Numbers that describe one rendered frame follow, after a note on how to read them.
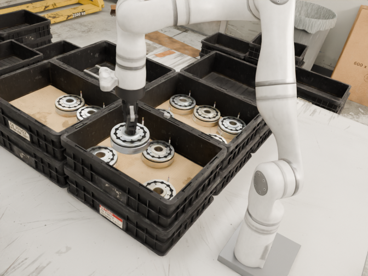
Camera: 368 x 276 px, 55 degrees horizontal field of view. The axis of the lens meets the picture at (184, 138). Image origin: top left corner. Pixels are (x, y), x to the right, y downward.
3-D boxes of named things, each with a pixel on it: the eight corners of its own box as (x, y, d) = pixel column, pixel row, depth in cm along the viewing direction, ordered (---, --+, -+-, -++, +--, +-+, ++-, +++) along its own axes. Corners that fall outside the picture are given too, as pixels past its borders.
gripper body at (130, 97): (148, 88, 85) (145, 120, 90) (143, 72, 91) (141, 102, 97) (116, 88, 83) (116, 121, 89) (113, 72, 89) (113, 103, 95)
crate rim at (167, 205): (228, 154, 107) (229, 148, 105) (170, 213, 86) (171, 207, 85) (127, 103, 122) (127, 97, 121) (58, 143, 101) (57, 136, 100)
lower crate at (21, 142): (126, 149, 135) (127, 124, 128) (63, 193, 114) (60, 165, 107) (55, 108, 150) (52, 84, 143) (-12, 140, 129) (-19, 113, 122)
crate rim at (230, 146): (266, 114, 128) (268, 109, 126) (228, 154, 107) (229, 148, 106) (177, 75, 143) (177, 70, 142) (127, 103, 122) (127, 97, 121)
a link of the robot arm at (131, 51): (115, 53, 88) (116, 69, 81) (115, -12, 78) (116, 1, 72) (143, 53, 89) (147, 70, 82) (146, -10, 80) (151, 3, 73)
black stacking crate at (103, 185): (220, 177, 113) (228, 149, 106) (166, 236, 92) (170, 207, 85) (127, 126, 128) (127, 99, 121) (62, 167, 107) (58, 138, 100)
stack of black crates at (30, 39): (32, 63, 292) (24, 8, 265) (57, 75, 281) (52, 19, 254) (-13, 79, 264) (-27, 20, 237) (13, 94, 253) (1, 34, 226)
